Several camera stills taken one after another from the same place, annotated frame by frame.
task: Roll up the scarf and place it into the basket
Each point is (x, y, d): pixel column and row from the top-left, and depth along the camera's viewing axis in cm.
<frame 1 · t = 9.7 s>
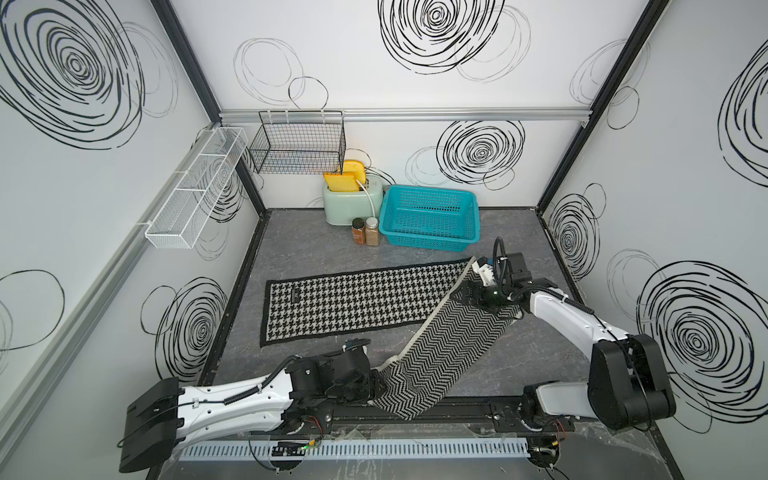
left hand: (381, 396, 75), fingers open
right hand: (463, 300, 86), fingers open
black white patterned knit scarf: (432, 363, 84), on the table
teal plastic basket: (424, 218, 121), on the table
mint green toaster: (341, 207, 108), point 12 cm above the table
yellow toast slice front: (341, 182, 104), point 20 cm above the table
dark brown spice jar: (358, 230, 106), point 8 cm above the table
light brown spice jar: (371, 232, 105), point 9 cm above the table

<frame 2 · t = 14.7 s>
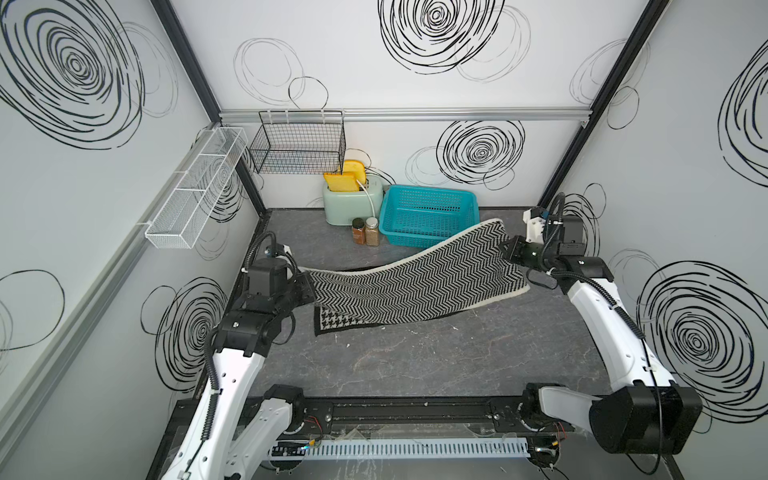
left hand: (308, 277, 72), fingers closed
right hand: (504, 245, 78), fingers closed
black white patterned knit scarf: (470, 270, 86), point 16 cm above the table
the other named things where they were.

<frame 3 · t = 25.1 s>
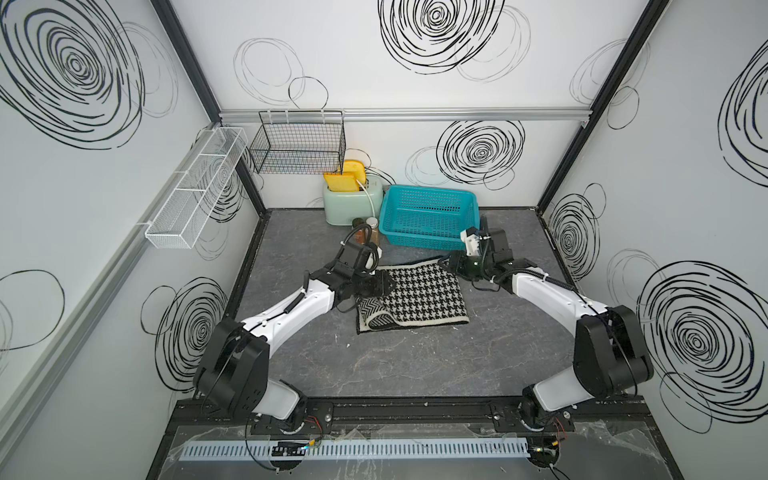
left hand: (390, 285, 84), fingers open
right hand: (443, 265, 87), fingers open
black white patterned knit scarf: (425, 293, 96), point 3 cm above the table
the other named things where they were.

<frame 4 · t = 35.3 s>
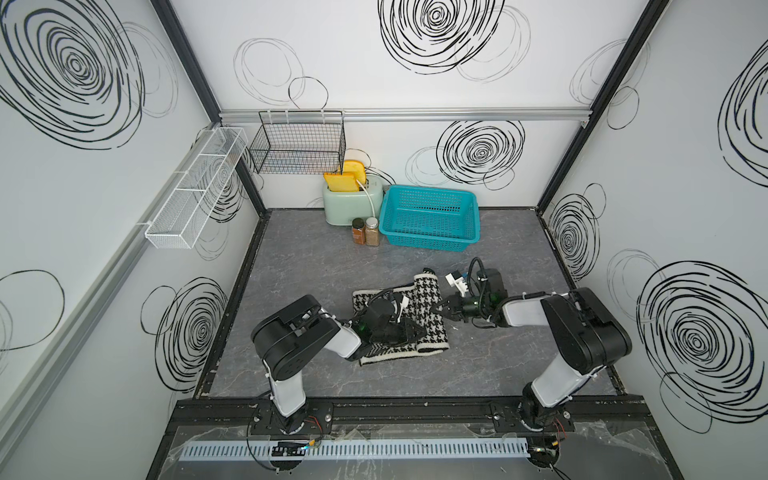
left hand: (426, 336, 84), fingers closed
right hand: (434, 311, 87), fingers closed
black white patterned knit scarf: (420, 302, 89), point 7 cm above the table
the other named things where they were.

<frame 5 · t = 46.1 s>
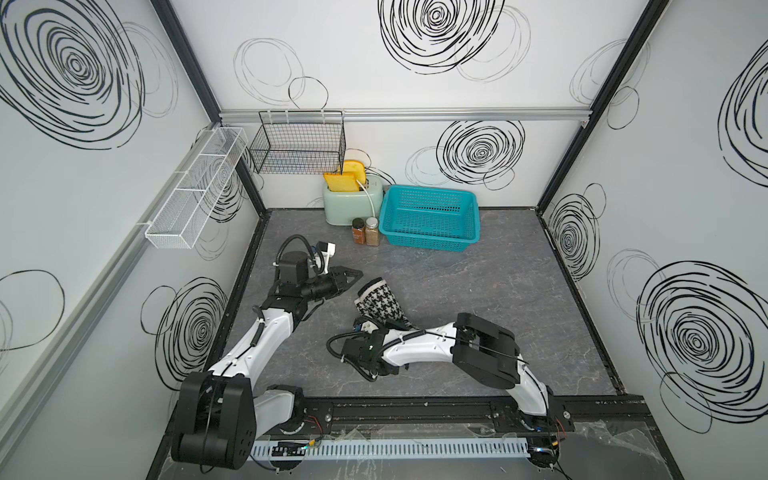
left hand: (359, 276, 79), fingers closed
right hand: (399, 327, 87), fingers closed
black white patterned knit scarf: (375, 299, 86), point 10 cm above the table
the other named things where they were.

